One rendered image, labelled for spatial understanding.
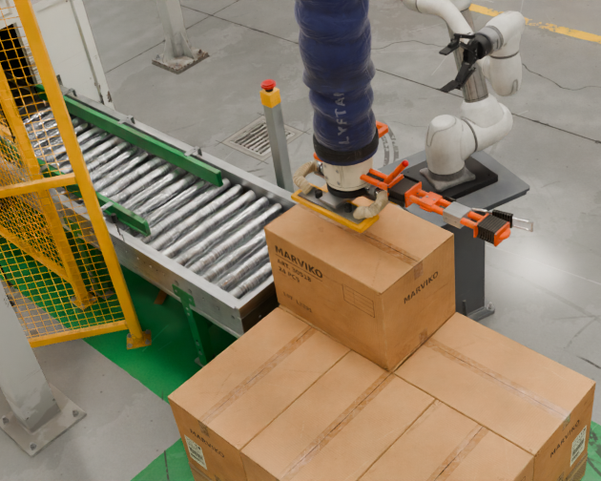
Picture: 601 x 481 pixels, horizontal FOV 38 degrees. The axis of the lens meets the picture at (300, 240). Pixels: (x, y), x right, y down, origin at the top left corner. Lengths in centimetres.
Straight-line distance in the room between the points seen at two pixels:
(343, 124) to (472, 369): 103
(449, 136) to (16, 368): 205
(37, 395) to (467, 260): 199
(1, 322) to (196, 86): 305
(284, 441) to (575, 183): 258
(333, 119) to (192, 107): 330
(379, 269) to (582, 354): 133
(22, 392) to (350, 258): 163
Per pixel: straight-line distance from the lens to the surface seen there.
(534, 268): 453
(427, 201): 290
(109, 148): 488
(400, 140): 546
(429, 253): 316
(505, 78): 318
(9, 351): 388
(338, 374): 332
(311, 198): 316
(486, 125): 374
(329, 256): 319
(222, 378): 339
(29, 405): 409
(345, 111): 287
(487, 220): 280
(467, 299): 417
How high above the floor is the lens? 301
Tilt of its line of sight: 39 degrees down
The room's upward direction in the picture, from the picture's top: 9 degrees counter-clockwise
